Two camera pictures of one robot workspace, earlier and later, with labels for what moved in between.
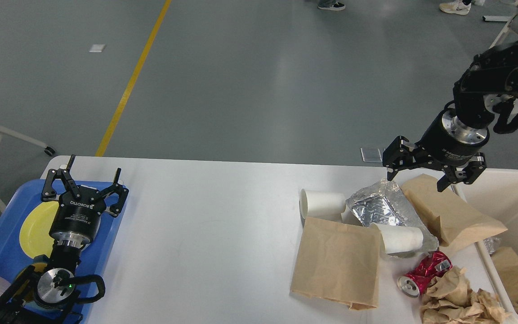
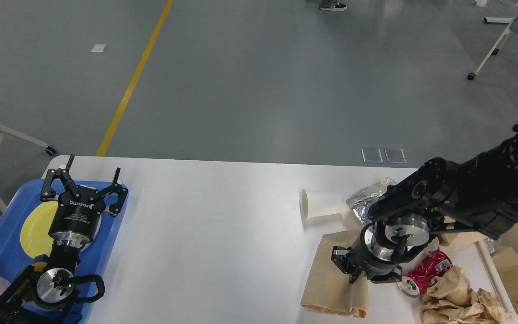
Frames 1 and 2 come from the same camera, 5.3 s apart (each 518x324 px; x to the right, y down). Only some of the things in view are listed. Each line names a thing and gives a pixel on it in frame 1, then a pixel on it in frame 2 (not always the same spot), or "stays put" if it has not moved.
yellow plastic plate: (34, 231) stays put
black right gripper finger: (401, 154) → (339, 256)
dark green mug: (24, 282) stays put
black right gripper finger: (468, 172) → (393, 276)
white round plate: (96, 233) stays put
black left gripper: (76, 220) stays put
